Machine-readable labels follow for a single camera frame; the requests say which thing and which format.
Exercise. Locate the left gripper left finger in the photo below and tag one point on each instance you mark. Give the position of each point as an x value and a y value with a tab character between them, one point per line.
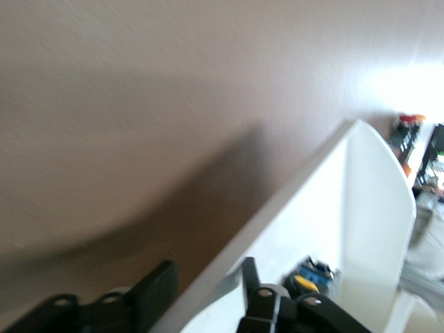
138	298

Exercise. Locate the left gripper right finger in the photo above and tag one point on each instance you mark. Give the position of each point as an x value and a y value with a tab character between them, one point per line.
277	312

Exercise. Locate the green mushroom push button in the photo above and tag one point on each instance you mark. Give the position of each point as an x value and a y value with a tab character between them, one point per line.
305	281

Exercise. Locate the white plastic drawer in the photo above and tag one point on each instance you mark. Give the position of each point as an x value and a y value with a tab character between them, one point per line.
364	225

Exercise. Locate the red mushroom push button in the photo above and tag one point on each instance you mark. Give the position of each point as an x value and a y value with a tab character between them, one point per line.
407	119

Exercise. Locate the orange button enclosure box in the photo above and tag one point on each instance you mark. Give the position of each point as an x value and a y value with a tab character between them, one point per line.
406	170

